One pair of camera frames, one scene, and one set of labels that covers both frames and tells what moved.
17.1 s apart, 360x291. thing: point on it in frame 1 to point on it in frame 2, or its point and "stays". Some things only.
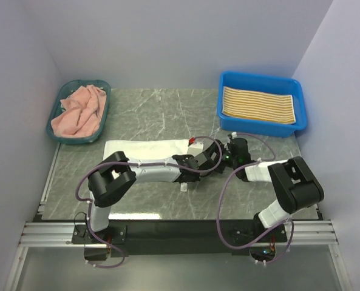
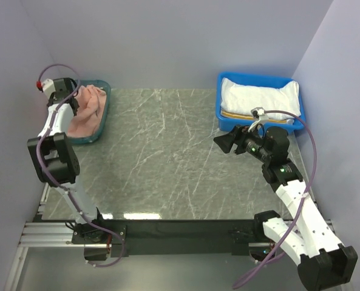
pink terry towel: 82,112 stays
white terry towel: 147,148 to 244,98
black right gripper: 226,150 to 240,133
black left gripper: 188,157 to 52,97
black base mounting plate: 188,237 stays
